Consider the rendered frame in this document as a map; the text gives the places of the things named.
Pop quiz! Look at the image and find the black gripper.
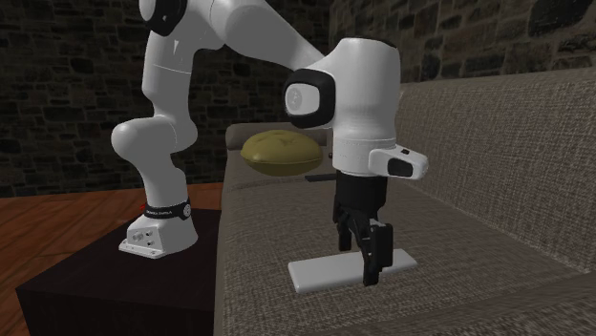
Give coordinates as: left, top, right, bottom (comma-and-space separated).
331, 170, 395, 287

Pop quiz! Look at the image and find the white flat rectangular slab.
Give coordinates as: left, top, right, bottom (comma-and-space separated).
287, 247, 418, 295

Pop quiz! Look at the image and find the olive green cushion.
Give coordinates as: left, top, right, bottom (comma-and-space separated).
240, 129, 325, 178

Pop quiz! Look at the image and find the grey-brown fabric sofa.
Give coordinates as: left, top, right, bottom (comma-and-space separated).
213, 67, 596, 336

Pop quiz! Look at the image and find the dark robot stand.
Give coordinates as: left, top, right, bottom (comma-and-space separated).
14, 207, 223, 336

